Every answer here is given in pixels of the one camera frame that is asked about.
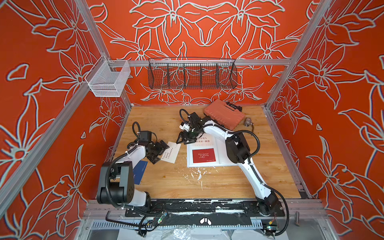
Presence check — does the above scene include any black wire wall basket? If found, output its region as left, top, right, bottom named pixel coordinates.
left=148, top=57, right=239, bottom=90

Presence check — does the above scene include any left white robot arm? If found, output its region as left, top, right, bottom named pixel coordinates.
left=96, top=141, right=170, bottom=209

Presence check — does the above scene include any white photo album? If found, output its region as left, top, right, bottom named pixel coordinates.
left=187, top=134, right=236, bottom=168

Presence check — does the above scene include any white card red text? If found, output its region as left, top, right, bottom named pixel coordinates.
left=194, top=134, right=216, bottom=148

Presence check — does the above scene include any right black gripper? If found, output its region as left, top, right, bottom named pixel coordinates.
left=177, top=124, right=204, bottom=142

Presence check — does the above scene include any clear mesh wall basket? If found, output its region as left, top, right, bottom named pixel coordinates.
left=85, top=56, right=131, bottom=98

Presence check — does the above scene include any orange plastic tool case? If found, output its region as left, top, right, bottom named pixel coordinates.
left=204, top=100, right=245, bottom=131

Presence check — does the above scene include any dark blue card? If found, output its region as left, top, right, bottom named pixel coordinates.
left=133, top=160, right=148, bottom=185

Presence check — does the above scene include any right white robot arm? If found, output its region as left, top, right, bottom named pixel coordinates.
left=178, top=121, right=290, bottom=217

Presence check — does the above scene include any red photo card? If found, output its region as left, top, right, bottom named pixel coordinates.
left=192, top=148, right=216, bottom=164

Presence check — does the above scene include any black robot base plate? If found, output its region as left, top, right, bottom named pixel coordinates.
left=124, top=198, right=286, bottom=218

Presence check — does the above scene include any cream card small text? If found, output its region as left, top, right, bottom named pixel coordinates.
left=161, top=142, right=181, bottom=164

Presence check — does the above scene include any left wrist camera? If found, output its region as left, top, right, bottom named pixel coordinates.
left=138, top=131, right=158, bottom=145

